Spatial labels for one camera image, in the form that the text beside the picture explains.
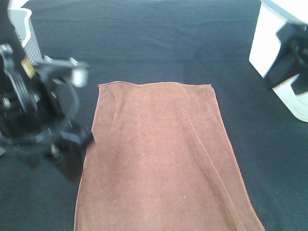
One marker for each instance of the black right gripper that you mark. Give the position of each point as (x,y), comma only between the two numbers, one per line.
(291,60)

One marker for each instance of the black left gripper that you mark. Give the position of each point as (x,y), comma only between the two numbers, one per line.
(33,114)

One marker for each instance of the brown towel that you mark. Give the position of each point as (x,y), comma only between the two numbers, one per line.
(161,161)

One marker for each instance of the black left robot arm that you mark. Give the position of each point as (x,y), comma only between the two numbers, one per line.
(31,155)

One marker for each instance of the white plastic storage box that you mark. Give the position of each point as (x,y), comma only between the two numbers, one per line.
(273,15)

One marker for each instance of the black table cloth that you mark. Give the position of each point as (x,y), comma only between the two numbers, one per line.
(191,42)

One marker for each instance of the grey perforated laundry basket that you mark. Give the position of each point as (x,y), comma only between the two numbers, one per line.
(20,18)

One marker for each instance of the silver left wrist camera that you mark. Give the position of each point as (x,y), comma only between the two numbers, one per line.
(72,71)

